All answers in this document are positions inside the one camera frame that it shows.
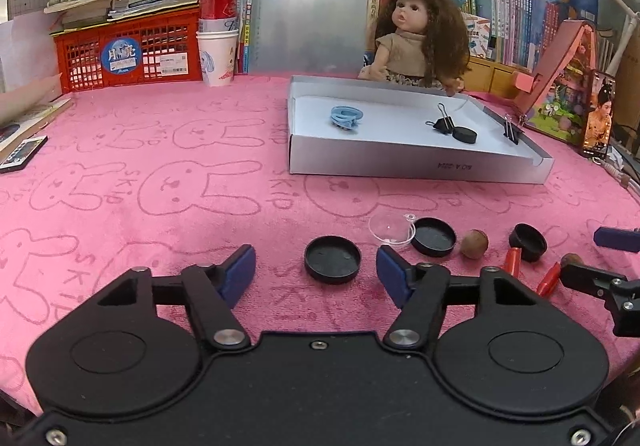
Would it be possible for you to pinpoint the silver cardboard box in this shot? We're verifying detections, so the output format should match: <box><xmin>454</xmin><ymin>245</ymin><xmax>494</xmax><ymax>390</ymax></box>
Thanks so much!
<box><xmin>287</xmin><ymin>75</ymin><xmax>555</xmax><ymax>185</ymax></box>

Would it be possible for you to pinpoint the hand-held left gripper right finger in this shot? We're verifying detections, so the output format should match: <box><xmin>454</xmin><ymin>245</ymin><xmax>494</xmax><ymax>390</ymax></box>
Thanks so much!
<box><xmin>376</xmin><ymin>245</ymin><xmax>541</xmax><ymax>352</ymax></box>

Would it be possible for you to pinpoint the brown-haired doll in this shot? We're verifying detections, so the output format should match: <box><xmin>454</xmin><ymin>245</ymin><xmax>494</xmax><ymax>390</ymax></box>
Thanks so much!
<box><xmin>357</xmin><ymin>0</ymin><xmax>471</xmax><ymax>95</ymax></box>

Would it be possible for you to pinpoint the red plastic peg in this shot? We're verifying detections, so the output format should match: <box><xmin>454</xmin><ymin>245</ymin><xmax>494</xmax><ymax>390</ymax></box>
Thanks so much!
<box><xmin>502</xmin><ymin>247</ymin><xmax>522</xmax><ymax>277</ymax></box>
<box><xmin>536</xmin><ymin>262</ymin><xmax>564</xmax><ymax>297</ymax></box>

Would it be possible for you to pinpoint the white cable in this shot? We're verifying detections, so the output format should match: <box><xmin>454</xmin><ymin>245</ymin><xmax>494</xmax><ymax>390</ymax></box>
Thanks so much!
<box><xmin>602</xmin><ymin>156</ymin><xmax>640</xmax><ymax>193</ymax></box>

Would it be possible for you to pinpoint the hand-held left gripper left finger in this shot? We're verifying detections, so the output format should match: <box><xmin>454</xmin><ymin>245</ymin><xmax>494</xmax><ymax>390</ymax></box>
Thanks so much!
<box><xmin>95</xmin><ymin>243</ymin><xmax>257</xmax><ymax>352</ymax></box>

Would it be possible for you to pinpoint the clear plastic lid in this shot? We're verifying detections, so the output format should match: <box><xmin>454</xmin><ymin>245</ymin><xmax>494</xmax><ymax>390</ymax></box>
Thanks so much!
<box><xmin>368</xmin><ymin>213</ymin><xmax>417</xmax><ymax>246</ymax></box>

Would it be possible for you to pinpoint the wooden drawer box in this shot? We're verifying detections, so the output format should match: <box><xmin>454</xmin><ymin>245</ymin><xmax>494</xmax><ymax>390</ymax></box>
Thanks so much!
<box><xmin>462</xmin><ymin>55</ymin><xmax>541</xmax><ymax>100</ymax></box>

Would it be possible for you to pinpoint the pink rabbit print blanket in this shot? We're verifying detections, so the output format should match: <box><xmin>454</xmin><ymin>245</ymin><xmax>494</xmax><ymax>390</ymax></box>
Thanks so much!
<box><xmin>0</xmin><ymin>74</ymin><xmax>640</xmax><ymax>417</ymax></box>

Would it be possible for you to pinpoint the pink dollhouse pop-up book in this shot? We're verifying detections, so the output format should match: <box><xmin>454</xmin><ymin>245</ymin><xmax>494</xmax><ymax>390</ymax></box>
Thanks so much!
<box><xmin>512</xmin><ymin>19</ymin><xmax>601</xmax><ymax>145</ymax></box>

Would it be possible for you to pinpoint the black binder clip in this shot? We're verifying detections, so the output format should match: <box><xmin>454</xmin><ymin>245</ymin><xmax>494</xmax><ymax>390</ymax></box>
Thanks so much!
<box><xmin>502</xmin><ymin>113</ymin><xmax>526</xmax><ymax>146</ymax></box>
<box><xmin>426</xmin><ymin>103</ymin><xmax>455</xmax><ymax>133</ymax></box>

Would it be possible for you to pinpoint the smartphone with picture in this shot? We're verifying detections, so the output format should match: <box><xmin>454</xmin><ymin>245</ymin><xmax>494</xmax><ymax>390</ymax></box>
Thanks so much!
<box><xmin>580</xmin><ymin>70</ymin><xmax>617</xmax><ymax>160</ymax></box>

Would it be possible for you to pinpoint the white pipe stand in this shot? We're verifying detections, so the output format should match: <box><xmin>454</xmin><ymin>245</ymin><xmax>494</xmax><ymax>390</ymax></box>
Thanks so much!
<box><xmin>607</xmin><ymin>0</ymin><xmax>640</xmax><ymax>78</ymax></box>

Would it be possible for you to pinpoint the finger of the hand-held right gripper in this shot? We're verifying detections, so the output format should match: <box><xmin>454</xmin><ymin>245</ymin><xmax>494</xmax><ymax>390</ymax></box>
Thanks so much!
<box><xmin>594</xmin><ymin>227</ymin><xmax>640</xmax><ymax>252</ymax></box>
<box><xmin>560</xmin><ymin>262</ymin><xmax>628</xmax><ymax>299</ymax></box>

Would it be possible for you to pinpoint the row of colourful books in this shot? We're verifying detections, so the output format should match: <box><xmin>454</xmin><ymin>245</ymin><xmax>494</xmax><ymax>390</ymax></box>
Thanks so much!
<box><xmin>367</xmin><ymin>0</ymin><xmax>562</xmax><ymax>68</ymax></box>

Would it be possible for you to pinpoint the white paper sheet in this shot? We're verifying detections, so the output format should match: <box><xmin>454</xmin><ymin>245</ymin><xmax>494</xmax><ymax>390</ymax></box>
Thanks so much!
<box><xmin>0</xmin><ymin>19</ymin><xmax>64</xmax><ymax>127</ymax></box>

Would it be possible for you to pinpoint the red drink can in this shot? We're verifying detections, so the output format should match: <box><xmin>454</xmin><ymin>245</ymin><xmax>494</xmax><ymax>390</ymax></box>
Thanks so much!
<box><xmin>198</xmin><ymin>0</ymin><xmax>239</xmax><ymax>34</ymax></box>

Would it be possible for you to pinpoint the white paper cup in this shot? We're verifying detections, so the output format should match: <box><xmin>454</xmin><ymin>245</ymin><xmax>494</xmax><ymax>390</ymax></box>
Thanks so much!
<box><xmin>196</xmin><ymin>30</ymin><xmax>240</xmax><ymax>88</ymax></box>

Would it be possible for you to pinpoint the red plastic basket with sticker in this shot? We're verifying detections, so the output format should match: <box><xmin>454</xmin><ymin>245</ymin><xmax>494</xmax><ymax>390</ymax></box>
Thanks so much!
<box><xmin>52</xmin><ymin>9</ymin><xmax>205</xmax><ymax>94</ymax></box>

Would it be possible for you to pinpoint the flat lying book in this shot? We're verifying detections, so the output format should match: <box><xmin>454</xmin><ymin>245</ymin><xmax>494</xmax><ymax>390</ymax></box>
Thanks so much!
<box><xmin>0</xmin><ymin>96</ymin><xmax>74</xmax><ymax>153</ymax></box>

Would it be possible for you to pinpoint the silver clipboard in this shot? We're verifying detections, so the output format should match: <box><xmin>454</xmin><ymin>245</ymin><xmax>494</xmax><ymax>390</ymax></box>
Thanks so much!
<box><xmin>247</xmin><ymin>0</ymin><xmax>371</xmax><ymax>76</ymax></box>

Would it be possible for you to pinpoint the black remote control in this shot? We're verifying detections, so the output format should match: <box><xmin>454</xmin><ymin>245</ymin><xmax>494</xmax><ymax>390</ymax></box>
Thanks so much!
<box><xmin>0</xmin><ymin>135</ymin><xmax>49</xmax><ymax>175</ymax></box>

